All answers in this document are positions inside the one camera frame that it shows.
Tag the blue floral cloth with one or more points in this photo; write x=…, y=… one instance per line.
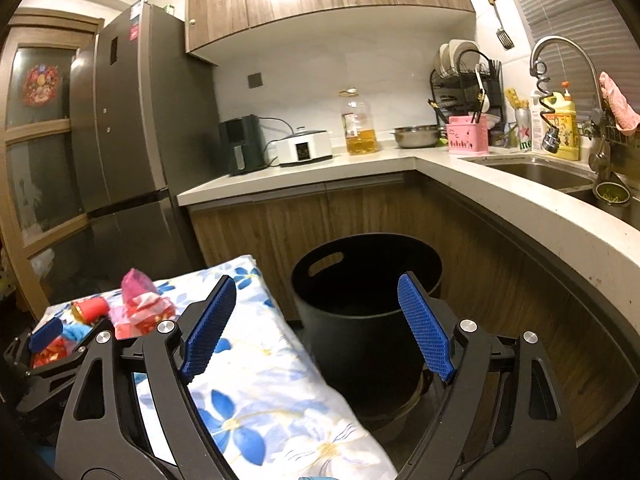
x=270, y=360

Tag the black round trash bin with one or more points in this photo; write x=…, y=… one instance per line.
x=360, y=285

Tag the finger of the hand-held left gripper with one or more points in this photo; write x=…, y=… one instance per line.
x=45, y=335

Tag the red and white wrapper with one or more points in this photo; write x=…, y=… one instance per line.
x=142, y=317

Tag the black air fryer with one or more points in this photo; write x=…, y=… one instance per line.
x=242, y=142

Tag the cooking oil bottle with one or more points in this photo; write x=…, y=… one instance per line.
x=360, y=130

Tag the hanging slotted spatula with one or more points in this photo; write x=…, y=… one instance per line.
x=505, y=37

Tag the steel cup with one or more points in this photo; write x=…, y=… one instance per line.
x=611, y=197

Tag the dark wall socket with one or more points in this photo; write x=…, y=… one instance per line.
x=255, y=80

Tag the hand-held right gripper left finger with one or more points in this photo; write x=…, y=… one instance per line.
x=210, y=330

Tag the pink dish cloth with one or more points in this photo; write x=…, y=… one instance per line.
x=617, y=100

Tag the white plastic bottle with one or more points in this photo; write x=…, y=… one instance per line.
x=536, y=125

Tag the white plate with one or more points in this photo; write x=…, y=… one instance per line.
x=444, y=59
x=462, y=52

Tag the red door decoration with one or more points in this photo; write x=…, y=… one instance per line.
x=42, y=85

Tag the steel faucet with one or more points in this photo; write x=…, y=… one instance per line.
x=557, y=41

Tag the grey refrigerator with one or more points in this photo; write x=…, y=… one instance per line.
x=135, y=125

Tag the white plastic bag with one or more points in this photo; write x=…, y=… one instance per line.
x=42, y=262

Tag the black dish rack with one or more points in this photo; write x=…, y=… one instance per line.
x=445, y=87

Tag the pink utensil holder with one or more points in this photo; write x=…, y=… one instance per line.
x=467, y=137

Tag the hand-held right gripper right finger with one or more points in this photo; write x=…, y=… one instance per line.
x=425, y=330

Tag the window blinds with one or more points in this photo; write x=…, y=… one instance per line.
x=575, y=5

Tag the steel bowl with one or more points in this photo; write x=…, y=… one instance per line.
x=417, y=137

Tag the red can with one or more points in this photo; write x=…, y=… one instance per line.
x=91, y=308

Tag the wooden glass door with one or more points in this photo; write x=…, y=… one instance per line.
x=30, y=175

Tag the steel sink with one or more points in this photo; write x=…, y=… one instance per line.
x=540, y=170

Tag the yellow brush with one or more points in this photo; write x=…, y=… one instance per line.
x=512, y=97

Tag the white electric cooker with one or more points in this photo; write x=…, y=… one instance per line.
x=305, y=149

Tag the yellow detergent bottle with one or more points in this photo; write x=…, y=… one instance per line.
x=565, y=130

